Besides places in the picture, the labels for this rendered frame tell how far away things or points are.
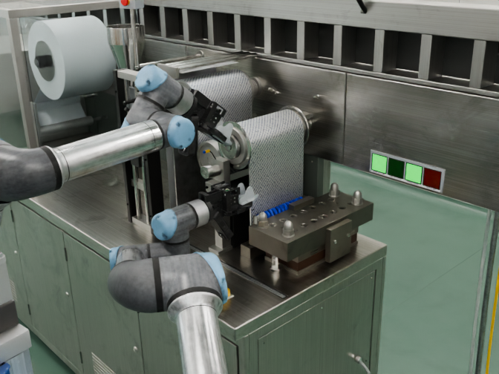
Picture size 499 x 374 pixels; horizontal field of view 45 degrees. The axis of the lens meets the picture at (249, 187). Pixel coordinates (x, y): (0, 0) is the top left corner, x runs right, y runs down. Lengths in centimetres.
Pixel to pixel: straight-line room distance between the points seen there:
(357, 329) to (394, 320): 122
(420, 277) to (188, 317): 257
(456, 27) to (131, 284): 103
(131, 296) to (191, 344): 18
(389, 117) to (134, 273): 91
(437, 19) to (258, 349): 100
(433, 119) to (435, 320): 174
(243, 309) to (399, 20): 90
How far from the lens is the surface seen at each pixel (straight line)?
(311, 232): 178
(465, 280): 372
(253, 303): 169
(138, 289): 128
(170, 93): 159
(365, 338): 214
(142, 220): 216
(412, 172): 183
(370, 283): 202
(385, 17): 181
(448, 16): 170
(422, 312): 337
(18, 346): 106
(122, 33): 234
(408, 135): 181
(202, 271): 128
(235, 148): 179
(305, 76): 202
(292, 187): 197
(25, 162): 129
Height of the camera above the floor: 182
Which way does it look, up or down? 22 degrees down
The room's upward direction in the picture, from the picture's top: 1 degrees counter-clockwise
